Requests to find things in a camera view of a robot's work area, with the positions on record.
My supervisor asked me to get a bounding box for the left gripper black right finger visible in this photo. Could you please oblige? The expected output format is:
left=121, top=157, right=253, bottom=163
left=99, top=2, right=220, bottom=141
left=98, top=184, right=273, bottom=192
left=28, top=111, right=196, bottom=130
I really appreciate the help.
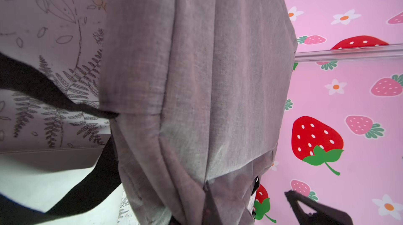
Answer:
left=284, top=190, right=353, bottom=225

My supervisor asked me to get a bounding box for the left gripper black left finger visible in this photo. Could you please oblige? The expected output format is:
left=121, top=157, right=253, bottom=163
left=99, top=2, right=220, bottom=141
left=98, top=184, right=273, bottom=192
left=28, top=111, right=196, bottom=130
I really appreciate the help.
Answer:
left=202, top=182, right=223, bottom=225

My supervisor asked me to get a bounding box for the large grey backpack bag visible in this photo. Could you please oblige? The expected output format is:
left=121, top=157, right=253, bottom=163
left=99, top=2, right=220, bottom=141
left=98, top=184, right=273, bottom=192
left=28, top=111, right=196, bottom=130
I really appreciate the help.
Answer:
left=1, top=0, right=297, bottom=225

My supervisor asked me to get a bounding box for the silver apple laptop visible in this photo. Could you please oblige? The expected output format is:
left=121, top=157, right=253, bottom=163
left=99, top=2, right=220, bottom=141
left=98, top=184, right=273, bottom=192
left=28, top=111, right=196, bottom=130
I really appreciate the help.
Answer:
left=1, top=145, right=122, bottom=225

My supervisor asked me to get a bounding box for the floral table mat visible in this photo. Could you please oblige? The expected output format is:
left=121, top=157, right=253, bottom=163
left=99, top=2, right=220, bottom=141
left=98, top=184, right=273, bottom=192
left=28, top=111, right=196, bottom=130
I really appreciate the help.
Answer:
left=0, top=0, right=139, bottom=225

